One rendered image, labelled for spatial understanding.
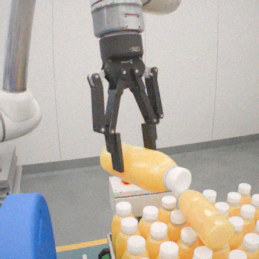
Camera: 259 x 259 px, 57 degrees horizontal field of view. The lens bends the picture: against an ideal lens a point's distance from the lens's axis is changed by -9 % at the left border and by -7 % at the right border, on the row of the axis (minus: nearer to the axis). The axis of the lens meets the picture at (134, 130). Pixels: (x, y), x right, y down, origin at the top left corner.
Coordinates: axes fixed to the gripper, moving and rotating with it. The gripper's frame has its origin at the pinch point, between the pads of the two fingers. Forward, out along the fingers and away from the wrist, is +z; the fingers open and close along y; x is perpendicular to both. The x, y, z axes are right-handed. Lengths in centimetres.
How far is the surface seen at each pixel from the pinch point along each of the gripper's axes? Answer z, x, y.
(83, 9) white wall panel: -101, 239, 111
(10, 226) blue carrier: 7.4, 2.0, -24.4
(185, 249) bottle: 25.4, -3.8, 8.0
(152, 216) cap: 20.8, 7.7, 7.9
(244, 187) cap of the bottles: 22.6, 0.3, 38.4
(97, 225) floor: 112, 154, 52
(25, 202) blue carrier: 5.9, 6.6, -20.3
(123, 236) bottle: 23.0, 8.2, -0.7
